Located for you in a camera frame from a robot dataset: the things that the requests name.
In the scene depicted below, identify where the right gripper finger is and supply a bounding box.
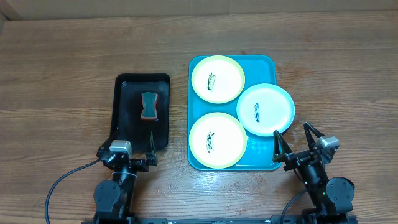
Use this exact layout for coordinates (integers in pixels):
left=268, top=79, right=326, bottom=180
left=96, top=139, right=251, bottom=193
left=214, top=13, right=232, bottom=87
left=303, top=122, right=324, bottom=151
left=273, top=130, right=293, bottom=162

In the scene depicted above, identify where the blue-rim white plate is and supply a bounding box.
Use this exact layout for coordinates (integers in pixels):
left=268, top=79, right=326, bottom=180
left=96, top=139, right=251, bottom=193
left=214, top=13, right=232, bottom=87
left=236, top=83, right=295, bottom=137

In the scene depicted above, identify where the red green sponge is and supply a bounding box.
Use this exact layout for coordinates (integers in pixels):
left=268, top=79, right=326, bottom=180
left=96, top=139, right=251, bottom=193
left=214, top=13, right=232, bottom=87
left=141, top=92, right=158, bottom=121

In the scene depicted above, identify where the yellow-rim plate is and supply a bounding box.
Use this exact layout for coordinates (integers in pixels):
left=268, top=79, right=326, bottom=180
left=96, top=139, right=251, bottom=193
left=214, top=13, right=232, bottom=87
left=191, top=55, right=245, bottom=104
left=188, top=112, right=248, bottom=169

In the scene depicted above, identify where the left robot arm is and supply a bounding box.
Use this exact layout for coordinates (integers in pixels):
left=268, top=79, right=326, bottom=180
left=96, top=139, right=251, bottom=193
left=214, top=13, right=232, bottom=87
left=92, top=133, right=158, bottom=224

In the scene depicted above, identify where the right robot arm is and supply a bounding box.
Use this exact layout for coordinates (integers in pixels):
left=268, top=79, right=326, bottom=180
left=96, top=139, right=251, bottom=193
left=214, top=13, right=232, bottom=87
left=271, top=122, right=358, bottom=224

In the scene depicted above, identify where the black plastic tray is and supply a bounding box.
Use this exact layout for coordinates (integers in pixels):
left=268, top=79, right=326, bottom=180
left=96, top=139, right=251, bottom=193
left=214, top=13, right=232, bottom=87
left=110, top=73, right=170, bottom=152

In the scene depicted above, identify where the teal plastic tray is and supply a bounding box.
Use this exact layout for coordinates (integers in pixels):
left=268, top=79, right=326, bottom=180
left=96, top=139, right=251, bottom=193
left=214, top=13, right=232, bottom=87
left=187, top=55, right=280, bottom=171

